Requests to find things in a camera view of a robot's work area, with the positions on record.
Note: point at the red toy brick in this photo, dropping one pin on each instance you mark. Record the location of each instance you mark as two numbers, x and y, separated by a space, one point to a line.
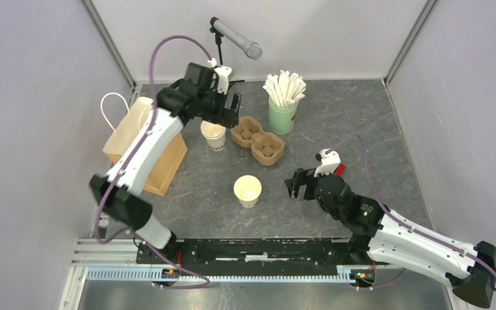
340 169

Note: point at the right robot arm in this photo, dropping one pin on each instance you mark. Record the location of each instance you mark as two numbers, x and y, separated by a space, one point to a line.
382 235

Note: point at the brown pulp cup carrier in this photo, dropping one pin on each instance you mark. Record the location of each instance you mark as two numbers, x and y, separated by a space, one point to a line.
266 147

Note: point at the white paper cup printed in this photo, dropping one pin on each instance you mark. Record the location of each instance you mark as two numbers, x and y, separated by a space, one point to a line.
214 135

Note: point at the black microphone stand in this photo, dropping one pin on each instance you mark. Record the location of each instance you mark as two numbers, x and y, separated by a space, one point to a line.
218 41

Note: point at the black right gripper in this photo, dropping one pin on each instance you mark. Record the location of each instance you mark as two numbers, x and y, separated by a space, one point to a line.
301 176

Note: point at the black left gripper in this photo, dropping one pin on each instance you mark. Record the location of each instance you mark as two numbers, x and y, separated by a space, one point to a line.
231 118

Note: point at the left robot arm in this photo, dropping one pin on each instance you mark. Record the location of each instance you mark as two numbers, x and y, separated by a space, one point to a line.
201 93

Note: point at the grey microphone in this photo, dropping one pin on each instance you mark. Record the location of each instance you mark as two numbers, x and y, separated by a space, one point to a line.
250 48

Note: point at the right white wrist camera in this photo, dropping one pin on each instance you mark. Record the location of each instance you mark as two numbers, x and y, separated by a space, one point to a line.
329 162

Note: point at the brown paper bag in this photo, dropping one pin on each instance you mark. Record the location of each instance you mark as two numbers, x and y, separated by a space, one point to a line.
147 143

